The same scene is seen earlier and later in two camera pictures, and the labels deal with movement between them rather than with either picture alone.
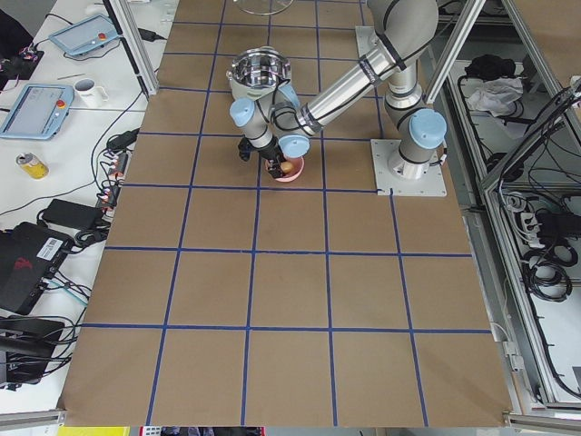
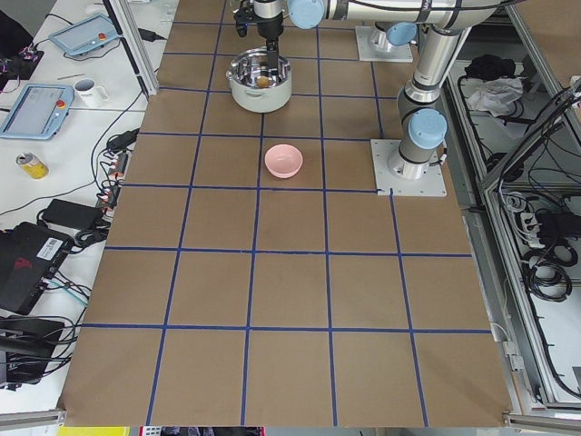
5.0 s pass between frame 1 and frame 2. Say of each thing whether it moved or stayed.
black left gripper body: moved
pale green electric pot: stayed
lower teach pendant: stayed
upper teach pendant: stayed
